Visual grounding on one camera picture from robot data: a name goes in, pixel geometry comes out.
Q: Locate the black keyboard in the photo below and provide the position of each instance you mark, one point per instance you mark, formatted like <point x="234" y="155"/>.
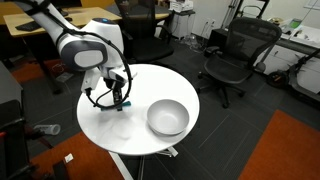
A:
<point x="28" y="26"/>

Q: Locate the black electric scooter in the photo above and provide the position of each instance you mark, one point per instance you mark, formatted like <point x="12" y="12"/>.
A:
<point x="278" y="79"/>

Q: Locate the white cylinder bottle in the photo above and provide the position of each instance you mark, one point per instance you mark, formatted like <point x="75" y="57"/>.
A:
<point x="48" y="129"/>

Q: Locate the white round bowl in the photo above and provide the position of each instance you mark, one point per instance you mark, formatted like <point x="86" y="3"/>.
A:
<point x="168" y="116"/>

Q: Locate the small white paper tag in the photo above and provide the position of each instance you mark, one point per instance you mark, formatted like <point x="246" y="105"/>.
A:
<point x="68" y="158"/>

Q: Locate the long white desk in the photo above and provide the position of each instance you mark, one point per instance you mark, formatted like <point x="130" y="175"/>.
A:
<point x="300" y="37"/>

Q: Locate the white device on cabinet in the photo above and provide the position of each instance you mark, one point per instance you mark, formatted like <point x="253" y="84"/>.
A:
<point x="180" y="5"/>

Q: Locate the black computer case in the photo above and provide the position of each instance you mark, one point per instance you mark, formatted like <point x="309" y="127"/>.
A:
<point x="218" y="37"/>

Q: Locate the black equipment stand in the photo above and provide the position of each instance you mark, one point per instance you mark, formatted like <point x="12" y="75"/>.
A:
<point x="13" y="146"/>

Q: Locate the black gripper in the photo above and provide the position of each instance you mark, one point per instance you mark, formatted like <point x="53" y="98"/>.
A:
<point x="114" y="85"/>

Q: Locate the green box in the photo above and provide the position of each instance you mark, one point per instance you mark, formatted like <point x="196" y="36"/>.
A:
<point x="295" y="23"/>

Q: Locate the black mesh office chair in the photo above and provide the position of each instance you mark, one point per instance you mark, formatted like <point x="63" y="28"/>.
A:
<point x="230" y="66"/>

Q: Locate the wooden desk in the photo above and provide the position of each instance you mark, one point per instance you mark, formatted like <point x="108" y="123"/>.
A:
<point x="86" y="15"/>

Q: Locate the white table base legs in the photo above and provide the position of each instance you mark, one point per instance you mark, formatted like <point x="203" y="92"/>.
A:
<point x="116" y="163"/>

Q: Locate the black high-back office chair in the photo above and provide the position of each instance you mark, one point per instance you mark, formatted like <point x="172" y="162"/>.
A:
<point x="146" y="50"/>

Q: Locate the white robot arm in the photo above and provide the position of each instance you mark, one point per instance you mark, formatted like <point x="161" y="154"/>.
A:
<point x="83" y="56"/>

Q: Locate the teal marker pen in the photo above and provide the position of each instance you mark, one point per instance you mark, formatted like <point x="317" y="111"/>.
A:
<point x="127" y="104"/>

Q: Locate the white pedestal cabinet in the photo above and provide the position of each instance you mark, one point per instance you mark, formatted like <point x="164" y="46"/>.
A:
<point x="182" y="26"/>

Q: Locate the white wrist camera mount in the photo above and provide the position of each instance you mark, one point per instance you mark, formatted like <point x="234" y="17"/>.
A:
<point x="90" y="81"/>

